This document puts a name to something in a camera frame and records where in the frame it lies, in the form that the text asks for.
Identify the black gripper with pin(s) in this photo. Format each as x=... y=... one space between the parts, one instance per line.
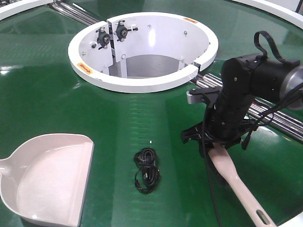
x=210 y=131

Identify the pink plastic broom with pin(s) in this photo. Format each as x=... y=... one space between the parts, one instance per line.
x=226 y=168

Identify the pink plastic dustpan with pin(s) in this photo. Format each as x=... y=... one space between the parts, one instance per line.
x=45 y=179

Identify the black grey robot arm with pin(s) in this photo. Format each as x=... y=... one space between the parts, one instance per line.
x=244 y=79

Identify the steel rollers upper left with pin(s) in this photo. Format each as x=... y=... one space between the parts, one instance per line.
x=74 y=12

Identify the white outer rim left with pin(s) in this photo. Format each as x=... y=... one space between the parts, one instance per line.
x=20 y=6

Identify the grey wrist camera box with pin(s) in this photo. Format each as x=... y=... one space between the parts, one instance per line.
x=207 y=95

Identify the right black bearing mount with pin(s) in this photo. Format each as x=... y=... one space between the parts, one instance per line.
x=122 y=31

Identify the black bearing mount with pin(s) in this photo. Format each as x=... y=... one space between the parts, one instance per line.
x=122 y=31
x=103 y=38

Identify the left black bearing mount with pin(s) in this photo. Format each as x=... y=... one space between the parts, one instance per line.
x=103 y=38

